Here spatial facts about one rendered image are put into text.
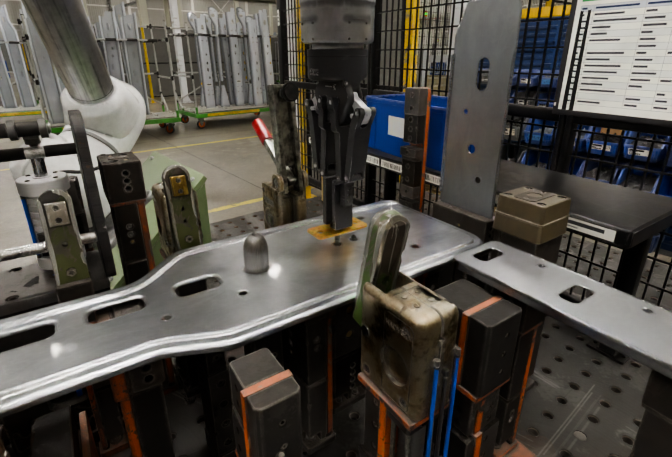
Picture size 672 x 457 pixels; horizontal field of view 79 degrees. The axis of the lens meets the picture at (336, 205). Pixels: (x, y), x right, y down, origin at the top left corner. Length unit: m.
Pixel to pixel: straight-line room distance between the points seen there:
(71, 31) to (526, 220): 0.93
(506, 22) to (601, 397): 0.65
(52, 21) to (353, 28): 0.68
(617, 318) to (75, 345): 0.54
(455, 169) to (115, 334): 0.57
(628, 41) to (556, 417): 0.65
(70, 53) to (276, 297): 0.76
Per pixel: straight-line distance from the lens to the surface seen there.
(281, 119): 0.68
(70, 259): 0.61
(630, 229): 0.70
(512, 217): 0.67
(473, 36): 0.73
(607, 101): 0.92
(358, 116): 0.49
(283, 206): 0.69
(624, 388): 0.95
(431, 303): 0.40
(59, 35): 1.05
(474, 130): 0.72
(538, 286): 0.55
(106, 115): 1.17
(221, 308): 0.47
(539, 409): 0.84
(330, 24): 0.50
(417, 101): 0.84
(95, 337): 0.48
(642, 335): 0.52
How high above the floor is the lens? 1.26
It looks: 20 degrees down
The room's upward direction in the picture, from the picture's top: straight up
